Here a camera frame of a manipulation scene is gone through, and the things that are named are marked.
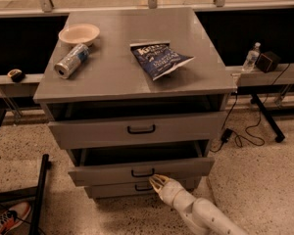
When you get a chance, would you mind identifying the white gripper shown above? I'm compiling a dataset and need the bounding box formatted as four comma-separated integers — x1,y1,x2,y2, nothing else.
149,174,189,210

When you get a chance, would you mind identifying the grey drawer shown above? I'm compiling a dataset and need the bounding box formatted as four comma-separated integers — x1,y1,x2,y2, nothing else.
48,112,226,150
68,140,216,188
83,177,202,200

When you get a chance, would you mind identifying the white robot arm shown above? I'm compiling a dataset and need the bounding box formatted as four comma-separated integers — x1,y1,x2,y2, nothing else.
149,174,248,235

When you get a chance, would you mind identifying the grey bottom drawer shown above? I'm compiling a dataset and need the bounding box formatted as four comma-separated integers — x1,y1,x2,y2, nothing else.
83,177,202,200

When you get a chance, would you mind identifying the grey top drawer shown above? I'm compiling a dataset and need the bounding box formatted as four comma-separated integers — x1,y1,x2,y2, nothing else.
48,112,226,150

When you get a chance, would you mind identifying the grey drawer cabinet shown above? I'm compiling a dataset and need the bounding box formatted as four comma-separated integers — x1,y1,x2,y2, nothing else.
33,7,238,194

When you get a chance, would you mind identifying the blue chip bag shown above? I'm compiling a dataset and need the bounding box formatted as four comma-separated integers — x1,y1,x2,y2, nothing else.
130,41,193,81

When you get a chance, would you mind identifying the orange white sneaker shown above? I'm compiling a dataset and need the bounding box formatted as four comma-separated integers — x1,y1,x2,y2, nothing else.
0,202,31,235

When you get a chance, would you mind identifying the silver blue soda can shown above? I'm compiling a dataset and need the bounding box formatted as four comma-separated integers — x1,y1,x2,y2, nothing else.
54,43,89,79

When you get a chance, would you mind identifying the clear plastic water bottle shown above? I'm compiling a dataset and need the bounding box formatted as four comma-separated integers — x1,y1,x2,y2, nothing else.
242,42,261,72

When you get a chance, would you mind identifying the small black box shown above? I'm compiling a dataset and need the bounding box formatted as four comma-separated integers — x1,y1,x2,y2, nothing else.
256,51,280,73

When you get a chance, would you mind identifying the white ceramic bowl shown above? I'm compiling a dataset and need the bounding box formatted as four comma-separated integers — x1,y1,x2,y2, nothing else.
58,23,100,46

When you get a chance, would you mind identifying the black power adapter cable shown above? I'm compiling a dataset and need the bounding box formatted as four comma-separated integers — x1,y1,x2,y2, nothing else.
209,62,292,154

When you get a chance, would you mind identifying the black metal frame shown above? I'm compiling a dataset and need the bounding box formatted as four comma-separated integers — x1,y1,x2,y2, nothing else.
0,121,51,235

